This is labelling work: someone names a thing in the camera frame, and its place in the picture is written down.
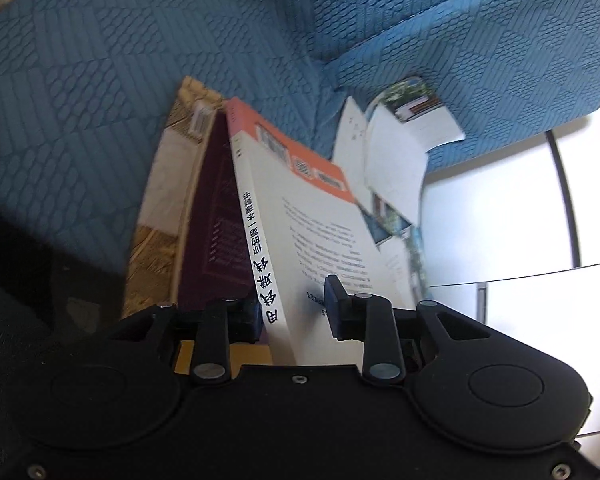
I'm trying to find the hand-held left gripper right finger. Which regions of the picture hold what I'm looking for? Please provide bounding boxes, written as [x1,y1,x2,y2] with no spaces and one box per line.
[325,275,486,386]

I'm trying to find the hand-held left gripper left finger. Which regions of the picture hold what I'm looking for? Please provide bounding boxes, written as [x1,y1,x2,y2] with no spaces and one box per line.
[107,299,262,386]

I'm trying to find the orange and white book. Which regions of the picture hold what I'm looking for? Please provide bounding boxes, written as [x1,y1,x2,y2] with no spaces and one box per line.
[224,97,416,366]

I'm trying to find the purple book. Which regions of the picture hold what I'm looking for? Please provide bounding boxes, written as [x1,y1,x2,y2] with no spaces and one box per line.
[172,110,273,376]

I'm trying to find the tan patterned book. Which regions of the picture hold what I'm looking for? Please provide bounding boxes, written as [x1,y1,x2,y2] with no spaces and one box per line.
[122,76,226,318]

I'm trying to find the blue textured seat cushion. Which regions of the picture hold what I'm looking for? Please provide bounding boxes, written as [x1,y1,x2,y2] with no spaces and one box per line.
[0,0,346,286]
[260,0,600,176]

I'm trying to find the grey metal chair frame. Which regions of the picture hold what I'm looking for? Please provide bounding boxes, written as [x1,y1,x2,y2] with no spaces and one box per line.
[475,129,582,323]

